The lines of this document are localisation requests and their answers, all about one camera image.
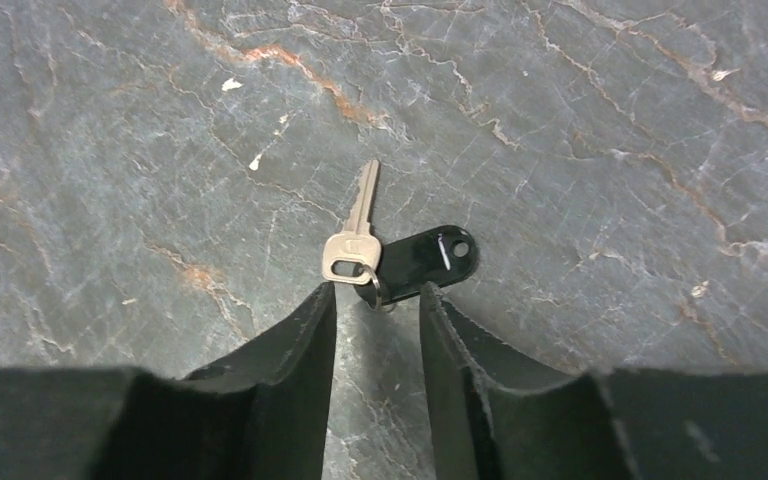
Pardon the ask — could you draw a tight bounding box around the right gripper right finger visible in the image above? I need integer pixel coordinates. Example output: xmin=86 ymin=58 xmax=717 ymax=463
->
xmin=419 ymin=283 xmax=632 ymax=479

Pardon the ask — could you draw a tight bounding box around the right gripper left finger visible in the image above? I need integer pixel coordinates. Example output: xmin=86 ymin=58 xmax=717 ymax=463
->
xmin=92 ymin=282 xmax=337 ymax=479

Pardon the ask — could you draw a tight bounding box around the black key tag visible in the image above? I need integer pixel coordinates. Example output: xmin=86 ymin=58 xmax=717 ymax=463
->
xmin=354 ymin=225 xmax=480 ymax=308

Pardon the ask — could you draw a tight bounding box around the silver brass key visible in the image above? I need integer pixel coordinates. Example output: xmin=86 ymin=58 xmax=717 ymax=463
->
xmin=321 ymin=159 xmax=382 ymax=285

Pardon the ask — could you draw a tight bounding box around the small key split ring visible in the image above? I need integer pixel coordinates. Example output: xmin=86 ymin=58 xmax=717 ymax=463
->
xmin=357 ymin=262 xmax=399 ymax=314

